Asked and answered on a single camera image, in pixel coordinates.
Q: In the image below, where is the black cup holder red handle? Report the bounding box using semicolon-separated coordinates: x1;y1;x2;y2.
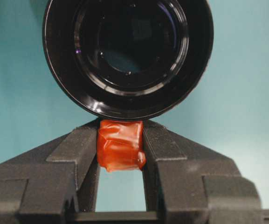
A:
41;0;216;174

